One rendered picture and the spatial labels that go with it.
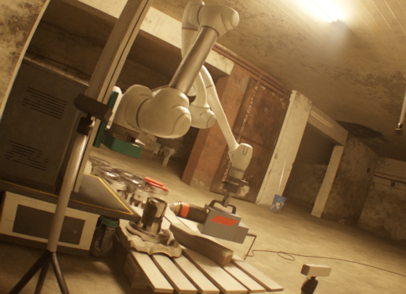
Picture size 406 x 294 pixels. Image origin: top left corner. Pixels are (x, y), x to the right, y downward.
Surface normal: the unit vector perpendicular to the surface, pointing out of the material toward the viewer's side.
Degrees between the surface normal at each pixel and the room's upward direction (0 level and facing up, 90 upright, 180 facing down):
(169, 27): 90
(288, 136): 90
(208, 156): 90
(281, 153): 90
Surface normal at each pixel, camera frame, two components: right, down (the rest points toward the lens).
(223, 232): 0.23, 0.04
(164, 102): -0.18, -0.39
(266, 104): 0.51, 0.14
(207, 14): -0.50, -0.27
